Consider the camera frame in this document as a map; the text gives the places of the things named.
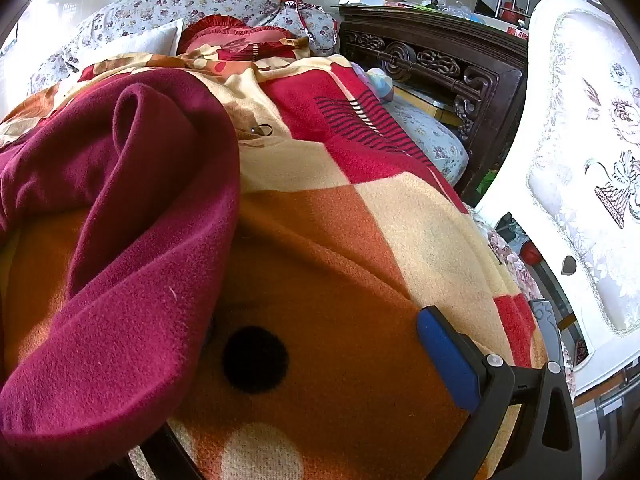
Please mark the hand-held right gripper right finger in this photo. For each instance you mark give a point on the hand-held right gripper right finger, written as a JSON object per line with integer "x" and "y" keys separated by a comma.
{"x": 445, "y": 360}

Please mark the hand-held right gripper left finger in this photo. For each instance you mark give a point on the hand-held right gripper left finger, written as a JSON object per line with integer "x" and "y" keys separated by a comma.
{"x": 176, "y": 454}

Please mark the maroon fleece garment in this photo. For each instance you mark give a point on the maroon fleece garment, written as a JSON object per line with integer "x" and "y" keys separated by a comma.
{"x": 125, "y": 210}

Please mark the red orange cream patchwork blanket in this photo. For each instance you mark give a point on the red orange cream patchwork blanket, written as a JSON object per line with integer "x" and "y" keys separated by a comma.
{"x": 325, "y": 310}

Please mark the light blue floral pillow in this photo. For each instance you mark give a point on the light blue floral pillow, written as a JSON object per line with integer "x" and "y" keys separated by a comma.
{"x": 430, "y": 135}

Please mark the white upholstered chair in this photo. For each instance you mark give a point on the white upholstered chair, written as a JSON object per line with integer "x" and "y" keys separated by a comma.
{"x": 575, "y": 135}

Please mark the pastel cloth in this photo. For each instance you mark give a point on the pastel cloth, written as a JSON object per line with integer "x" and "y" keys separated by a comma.
{"x": 382, "y": 82}

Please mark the dark carved wooden headboard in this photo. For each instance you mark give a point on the dark carved wooden headboard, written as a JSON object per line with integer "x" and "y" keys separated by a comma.
{"x": 425, "y": 60}

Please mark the red pot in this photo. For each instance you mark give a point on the red pot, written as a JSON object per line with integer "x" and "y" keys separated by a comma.
{"x": 512, "y": 11}

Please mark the red ruffled cushion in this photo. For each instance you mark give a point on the red ruffled cushion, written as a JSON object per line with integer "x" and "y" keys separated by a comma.
{"x": 225, "y": 35}

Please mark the white pillow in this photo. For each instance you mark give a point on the white pillow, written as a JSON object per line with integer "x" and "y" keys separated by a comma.
{"x": 145, "y": 42}

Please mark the floral quilt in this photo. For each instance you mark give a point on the floral quilt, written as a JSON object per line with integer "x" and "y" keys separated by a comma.
{"x": 150, "y": 5}

